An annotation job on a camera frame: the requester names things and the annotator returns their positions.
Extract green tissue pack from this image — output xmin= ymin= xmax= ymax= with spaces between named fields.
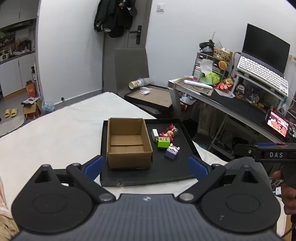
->
xmin=199 ymin=58 xmax=221 ymax=85

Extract person's right hand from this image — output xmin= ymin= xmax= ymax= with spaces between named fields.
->
xmin=272 ymin=170 xmax=296 ymax=215

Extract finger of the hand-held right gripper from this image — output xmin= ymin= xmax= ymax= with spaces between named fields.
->
xmin=233 ymin=143 xmax=258 ymax=161

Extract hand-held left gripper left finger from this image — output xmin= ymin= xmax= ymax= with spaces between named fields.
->
xmin=35 ymin=155 xmax=116 ymax=204

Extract cardboard box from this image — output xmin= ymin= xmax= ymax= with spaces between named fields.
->
xmin=106 ymin=117 xmax=154 ymax=169

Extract clear drawer organizer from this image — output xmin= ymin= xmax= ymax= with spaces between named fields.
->
xmin=193 ymin=51 xmax=229 ymax=81

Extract grey desk tray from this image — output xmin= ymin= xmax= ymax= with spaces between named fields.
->
xmin=172 ymin=76 xmax=214 ymax=95

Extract grey door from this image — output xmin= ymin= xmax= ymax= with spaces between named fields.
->
xmin=102 ymin=0 xmax=153 ymax=93

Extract clear acrylic stand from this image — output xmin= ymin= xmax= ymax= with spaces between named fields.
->
xmin=235 ymin=72 xmax=296 ymax=117

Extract small lit screen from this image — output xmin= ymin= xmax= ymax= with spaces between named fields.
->
xmin=265 ymin=110 xmax=291 ymax=138

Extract orange carton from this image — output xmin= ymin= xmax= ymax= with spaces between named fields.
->
xmin=25 ymin=80 xmax=38 ymax=98

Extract black shallow tray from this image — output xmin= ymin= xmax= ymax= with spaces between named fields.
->
xmin=100 ymin=119 xmax=201 ymax=187

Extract brown floor carton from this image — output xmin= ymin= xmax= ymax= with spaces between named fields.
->
xmin=23 ymin=97 xmax=43 ymax=120

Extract white rolled packet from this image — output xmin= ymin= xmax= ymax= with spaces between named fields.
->
xmin=183 ymin=79 xmax=213 ymax=89

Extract black toy model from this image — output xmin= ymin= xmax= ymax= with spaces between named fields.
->
xmin=199 ymin=39 xmax=216 ymax=52

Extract green box toy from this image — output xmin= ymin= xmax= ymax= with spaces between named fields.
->
xmin=157 ymin=136 xmax=171 ymax=149

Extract white kitchen cabinets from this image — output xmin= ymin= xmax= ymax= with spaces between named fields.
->
xmin=0 ymin=0 xmax=40 ymax=98

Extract brown animal figurine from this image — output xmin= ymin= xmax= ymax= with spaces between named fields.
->
xmin=235 ymin=84 xmax=246 ymax=100

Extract brown-haired doll figurine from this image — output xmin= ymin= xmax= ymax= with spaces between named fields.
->
xmin=159 ymin=129 xmax=175 ymax=142

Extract blue plastic bag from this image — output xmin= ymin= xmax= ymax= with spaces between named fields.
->
xmin=42 ymin=101 xmax=55 ymax=113

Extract black laptop screen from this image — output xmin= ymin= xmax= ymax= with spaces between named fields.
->
xmin=241 ymin=23 xmax=291 ymax=75

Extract wicker basket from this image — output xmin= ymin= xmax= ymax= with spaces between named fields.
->
xmin=213 ymin=46 xmax=233 ymax=63

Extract white tote bag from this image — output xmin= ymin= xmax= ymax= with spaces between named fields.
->
xmin=198 ymin=102 xmax=223 ymax=138

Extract grey chair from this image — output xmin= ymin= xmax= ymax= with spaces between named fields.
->
xmin=114 ymin=47 xmax=173 ymax=116

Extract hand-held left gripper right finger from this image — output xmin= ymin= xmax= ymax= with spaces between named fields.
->
xmin=177 ymin=156 xmax=262 ymax=202

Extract pink cloth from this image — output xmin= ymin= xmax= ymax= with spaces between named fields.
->
xmin=0 ymin=178 xmax=19 ymax=241

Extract dark hanging jackets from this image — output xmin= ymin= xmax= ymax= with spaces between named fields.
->
xmin=94 ymin=0 xmax=137 ymax=38

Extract black framed board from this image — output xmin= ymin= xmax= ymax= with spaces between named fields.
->
xmin=124 ymin=85 xmax=174 ymax=110

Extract red snack packet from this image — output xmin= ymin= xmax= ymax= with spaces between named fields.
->
xmin=215 ymin=77 xmax=234 ymax=92

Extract black desk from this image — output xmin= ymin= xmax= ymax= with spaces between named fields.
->
xmin=168 ymin=78 xmax=296 ymax=160

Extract paper cup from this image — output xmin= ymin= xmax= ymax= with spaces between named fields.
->
xmin=129 ymin=78 xmax=151 ymax=90

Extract white keyboard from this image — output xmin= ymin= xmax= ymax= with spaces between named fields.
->
xmin=236 ymin=56 xmax=289 ymax=97

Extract grey floor rug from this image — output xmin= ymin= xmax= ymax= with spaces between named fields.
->
xmin=0 ymin=115 xmax=25 ymax=137

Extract grey padded cushion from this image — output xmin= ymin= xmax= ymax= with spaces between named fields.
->
xmin=223 ymin=156 xmax=271 ymax=186

